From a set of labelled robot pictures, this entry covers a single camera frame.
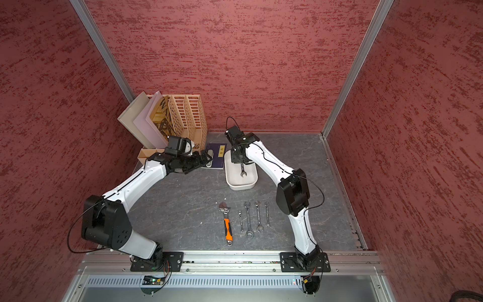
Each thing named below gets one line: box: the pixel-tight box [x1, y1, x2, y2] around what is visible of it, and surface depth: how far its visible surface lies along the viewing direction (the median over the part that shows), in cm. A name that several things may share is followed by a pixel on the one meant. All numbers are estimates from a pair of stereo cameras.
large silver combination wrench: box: [243, 201, 255, 240], surface depth 85 cm
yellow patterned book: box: [149, 95, 180, 140], surface depth 102 cm
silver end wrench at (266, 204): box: [264, 201, 272, 229], surface depth 89 cm
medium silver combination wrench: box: [254, 200, 264, 233], surface depth 87 cm
